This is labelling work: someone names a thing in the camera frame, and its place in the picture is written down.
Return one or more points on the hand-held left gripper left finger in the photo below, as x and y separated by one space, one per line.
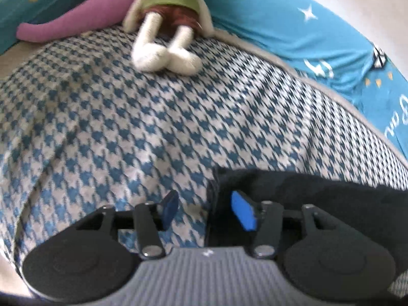
170 207

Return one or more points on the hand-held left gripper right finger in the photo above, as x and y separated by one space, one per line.
244 211

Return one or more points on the black sweatshirt with red print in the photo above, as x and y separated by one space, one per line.
350 197

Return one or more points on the houndstooth bed mattress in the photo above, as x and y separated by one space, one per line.
127 118

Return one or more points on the blue printed bed sheet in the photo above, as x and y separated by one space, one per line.
271 16

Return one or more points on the rabbit plush toy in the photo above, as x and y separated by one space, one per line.
165 0

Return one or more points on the purple moon plush pillow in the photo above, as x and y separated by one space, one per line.
79 16

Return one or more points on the teal printed bed bumper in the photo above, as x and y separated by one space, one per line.
19 16

